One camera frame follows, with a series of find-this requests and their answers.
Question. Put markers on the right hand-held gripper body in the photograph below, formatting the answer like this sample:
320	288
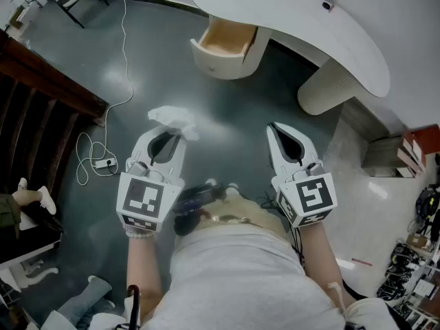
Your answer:
313	198

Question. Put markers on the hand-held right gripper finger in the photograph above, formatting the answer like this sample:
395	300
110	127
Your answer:
311	150
274	150

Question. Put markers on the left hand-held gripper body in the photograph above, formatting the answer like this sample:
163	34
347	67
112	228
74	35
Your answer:
144	198

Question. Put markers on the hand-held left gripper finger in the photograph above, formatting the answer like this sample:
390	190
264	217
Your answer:
180	156
141	143

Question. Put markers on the cream wooden drawer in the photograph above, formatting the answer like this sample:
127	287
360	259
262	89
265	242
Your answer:
220	64

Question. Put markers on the person's left forearm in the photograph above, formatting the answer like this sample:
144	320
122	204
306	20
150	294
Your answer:
142	266

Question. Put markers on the person's right forearm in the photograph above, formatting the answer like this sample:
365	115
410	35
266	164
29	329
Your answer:
319	253

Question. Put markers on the person's white left shoe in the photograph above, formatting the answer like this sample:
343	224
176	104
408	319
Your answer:
211	183

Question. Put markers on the person's white shoe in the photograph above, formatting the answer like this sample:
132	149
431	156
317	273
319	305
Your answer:
211	183
22	183
48	201
233	186

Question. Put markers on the white power strip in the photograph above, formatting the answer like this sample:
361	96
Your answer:
104	163

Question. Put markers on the black box device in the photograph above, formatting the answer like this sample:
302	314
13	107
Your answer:
196	198

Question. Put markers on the black pouch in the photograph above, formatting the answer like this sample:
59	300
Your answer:
185	225

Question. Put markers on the person's white right shoe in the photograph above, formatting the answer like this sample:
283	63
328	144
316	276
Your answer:
233	186

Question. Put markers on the person's beige trousers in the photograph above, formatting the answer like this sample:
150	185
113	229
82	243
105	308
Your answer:
240	208

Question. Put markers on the grey wooden platform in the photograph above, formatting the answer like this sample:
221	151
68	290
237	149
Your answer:
378	143

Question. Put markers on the red stick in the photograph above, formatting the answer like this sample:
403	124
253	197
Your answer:
361	261

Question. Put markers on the person's white shirt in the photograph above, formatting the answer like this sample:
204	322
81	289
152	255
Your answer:
233	273

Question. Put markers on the stack of red brown boxes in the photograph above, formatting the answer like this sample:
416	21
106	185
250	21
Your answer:
423	143

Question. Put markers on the black and white bench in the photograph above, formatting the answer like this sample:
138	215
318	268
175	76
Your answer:
31	242

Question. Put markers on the dark wooden furniture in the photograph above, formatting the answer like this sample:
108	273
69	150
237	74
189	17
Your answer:
34	81

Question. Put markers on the white curved furniture leg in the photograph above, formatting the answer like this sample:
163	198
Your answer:
39	276

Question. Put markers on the small black round object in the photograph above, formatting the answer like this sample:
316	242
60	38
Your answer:
328	7

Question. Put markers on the white curved desk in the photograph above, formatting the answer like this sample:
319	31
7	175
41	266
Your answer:
275	5

